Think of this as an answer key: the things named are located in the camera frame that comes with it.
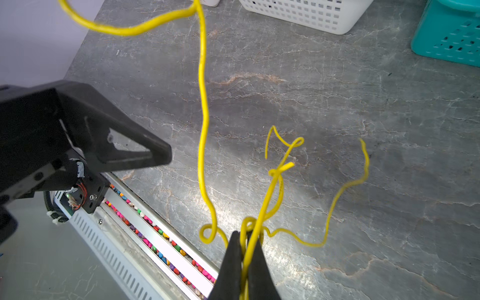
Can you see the left white plastic basket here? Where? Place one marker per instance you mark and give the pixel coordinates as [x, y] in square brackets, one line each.
[210, 3]

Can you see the teal plastic basket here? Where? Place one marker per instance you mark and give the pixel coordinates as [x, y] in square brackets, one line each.
[449, 30]

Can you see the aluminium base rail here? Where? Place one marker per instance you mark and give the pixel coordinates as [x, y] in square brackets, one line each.
[170, 259]

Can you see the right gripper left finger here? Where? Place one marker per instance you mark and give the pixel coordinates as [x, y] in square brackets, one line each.
[228, 283]

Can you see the middle white plastic basket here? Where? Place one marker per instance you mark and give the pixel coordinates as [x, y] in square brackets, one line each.
[332, 16]

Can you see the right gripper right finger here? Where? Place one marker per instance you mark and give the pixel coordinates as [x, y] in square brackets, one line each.
[260, 283]

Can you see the white vented cable duct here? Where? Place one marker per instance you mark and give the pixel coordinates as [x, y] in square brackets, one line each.
[110, 245]

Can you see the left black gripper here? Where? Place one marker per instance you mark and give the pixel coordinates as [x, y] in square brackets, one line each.
[37, 123]

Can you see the white plastic basket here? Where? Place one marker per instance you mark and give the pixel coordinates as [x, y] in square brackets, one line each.
[332, 16]
[210, 3]

